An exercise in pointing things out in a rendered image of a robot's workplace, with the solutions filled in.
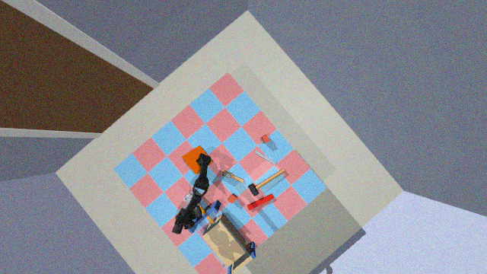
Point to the black-headed mallet with wooden handle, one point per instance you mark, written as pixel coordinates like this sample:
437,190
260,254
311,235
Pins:
254,189

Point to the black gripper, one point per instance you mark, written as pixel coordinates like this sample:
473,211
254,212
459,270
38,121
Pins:
196,214

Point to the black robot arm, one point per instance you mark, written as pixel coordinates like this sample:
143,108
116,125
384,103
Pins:
184,216

